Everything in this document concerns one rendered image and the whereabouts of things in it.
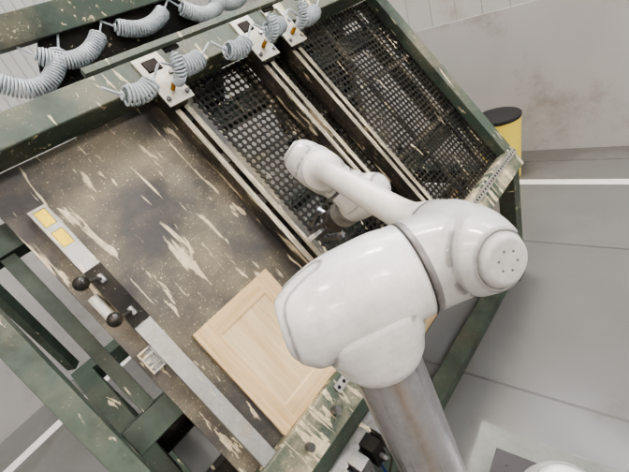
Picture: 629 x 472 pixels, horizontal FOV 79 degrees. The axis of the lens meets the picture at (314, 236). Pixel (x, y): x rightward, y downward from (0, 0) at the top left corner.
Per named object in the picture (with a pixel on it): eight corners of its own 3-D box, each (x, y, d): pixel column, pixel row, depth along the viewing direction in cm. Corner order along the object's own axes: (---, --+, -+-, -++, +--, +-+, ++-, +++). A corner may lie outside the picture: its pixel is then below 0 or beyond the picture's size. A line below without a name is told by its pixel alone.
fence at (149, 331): (259, 464, 111) (264, 467, 107) (29, 218, 106) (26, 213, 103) (271, 449, 113) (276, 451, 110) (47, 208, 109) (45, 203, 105)
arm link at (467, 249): (456, 178, 58) (376, 214, 58) (539, 186, 41) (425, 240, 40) (482, 253, 62) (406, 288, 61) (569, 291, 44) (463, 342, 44)
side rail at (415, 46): (489, 162, 214) (504, 152, 205) (358, 9, 209) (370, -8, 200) (493, 155, 219) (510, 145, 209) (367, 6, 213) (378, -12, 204)
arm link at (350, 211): (372, 202, 115) (335, 178, 112) (403, 180, 102) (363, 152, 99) (359, 231, 110) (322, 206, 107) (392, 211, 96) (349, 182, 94)
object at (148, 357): (153, 375, 107) (153, 375, 104) (136, 356, 106) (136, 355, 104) (165, 363, 109) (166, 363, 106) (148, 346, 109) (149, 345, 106)
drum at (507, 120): (530, 166, 352) (528, 104, 323) (517, 186, 333) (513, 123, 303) (489, 165, 378) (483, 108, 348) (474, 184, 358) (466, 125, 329)
